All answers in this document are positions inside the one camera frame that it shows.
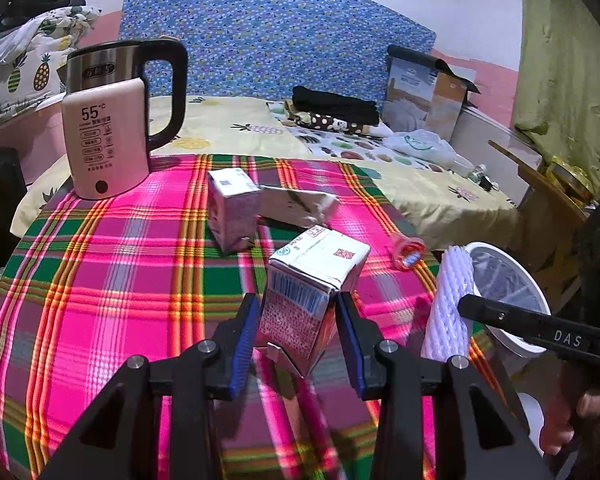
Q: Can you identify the white round trash bin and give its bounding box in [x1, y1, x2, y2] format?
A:
[464, 242, 550, 364]

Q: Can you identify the pink plaid tablecloth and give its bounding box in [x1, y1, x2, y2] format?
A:
[0, 153, 512, 480]

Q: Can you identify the polka dot brown cloth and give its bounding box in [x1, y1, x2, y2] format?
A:
[283, 100, 392, 136]

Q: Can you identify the cardboard box with bag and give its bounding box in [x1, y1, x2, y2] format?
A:
[381, 44, 480, 141]

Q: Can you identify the white plastic bag on bed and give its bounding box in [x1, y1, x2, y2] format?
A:
[382, 129, 475, 177]

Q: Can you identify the black folded clothing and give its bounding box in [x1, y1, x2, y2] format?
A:
[291, 86, 380, 126]

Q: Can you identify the patterned white paper carton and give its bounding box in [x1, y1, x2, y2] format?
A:
[260, 185, 340, 229]

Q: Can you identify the green curtain cloth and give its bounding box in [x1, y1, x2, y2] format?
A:
[512, 0, 600, 196]

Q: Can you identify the purple white small carton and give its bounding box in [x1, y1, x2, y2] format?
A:
[208, 168, 261, 255]

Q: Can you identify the steel electric kettle black handle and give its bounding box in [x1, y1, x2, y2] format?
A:
[65, 38, 188, 152]

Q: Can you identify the pineapple print bedding pile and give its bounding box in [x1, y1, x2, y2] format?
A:
[0, 0, 100, 125]

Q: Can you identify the yellow pineapple bed sheet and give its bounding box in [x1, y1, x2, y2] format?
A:
[9, 94, 524, 252]

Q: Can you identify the wooden round side table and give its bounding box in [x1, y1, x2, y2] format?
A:
[490, 142, 588, 313]

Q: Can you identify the red white milk carton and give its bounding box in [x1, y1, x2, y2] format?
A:
[256, 226, 370, 377]

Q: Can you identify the blue floral mattress headboard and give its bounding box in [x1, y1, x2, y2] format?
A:
[119, 0, 437, 103]

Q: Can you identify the person right hand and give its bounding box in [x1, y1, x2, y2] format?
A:
[540, 363, 600, 456]

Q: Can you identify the purple foam net sleeve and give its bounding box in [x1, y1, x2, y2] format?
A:
[420, 246, 475, 362]

